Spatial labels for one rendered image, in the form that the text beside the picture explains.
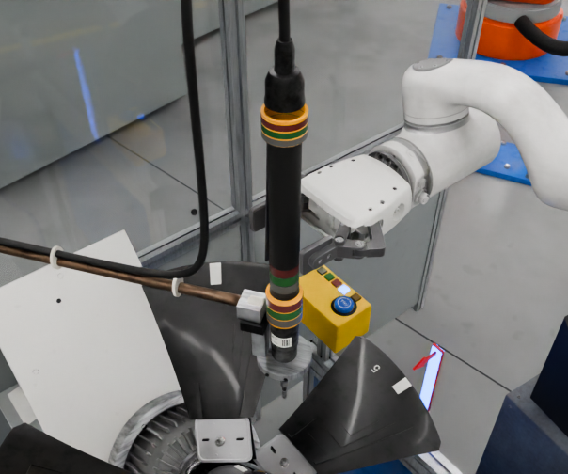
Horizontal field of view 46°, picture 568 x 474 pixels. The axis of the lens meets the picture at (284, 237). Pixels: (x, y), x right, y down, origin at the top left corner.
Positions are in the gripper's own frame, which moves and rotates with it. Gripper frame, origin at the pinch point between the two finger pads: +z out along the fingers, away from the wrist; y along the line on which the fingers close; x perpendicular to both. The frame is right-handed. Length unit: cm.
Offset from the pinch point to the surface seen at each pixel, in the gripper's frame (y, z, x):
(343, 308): 24, -35, -57
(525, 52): 171, -334, -155
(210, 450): 6.1, 9.1, -41.9
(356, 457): -6.2, -9.4, -47.4
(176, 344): 18.3, 6.0, -31.6
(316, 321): 28, -31, -62
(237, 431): 4.4, 5.2, -38.5
